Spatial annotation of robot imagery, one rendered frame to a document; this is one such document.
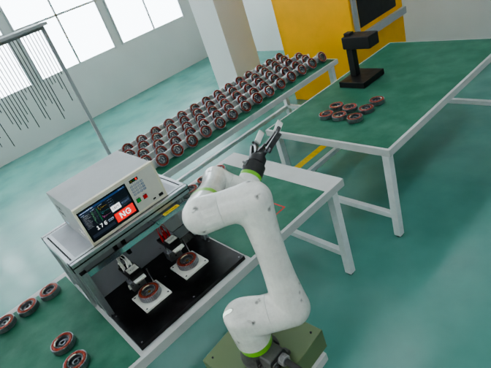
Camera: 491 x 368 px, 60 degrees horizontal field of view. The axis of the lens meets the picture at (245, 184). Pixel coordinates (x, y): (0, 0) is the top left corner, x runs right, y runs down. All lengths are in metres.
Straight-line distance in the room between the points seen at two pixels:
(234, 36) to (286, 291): 4.67
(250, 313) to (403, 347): 1.33
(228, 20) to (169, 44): 3.89
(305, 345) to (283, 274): 0.35
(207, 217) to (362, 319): 1.66
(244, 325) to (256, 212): 0.39
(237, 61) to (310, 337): 4.58
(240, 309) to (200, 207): 0.39
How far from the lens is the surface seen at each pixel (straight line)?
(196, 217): 1.27
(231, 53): 5.72
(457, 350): 2.59
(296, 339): 1.64
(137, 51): 9.09
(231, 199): 1.25
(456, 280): 2.91
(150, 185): 2.13
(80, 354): 2.15
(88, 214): 2.04
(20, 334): 2.57
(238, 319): 1.44
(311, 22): 5.27
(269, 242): 1.30
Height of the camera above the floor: 2.11
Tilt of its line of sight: 30 degrees down
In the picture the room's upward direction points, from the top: 20 degrees counter-clockwise
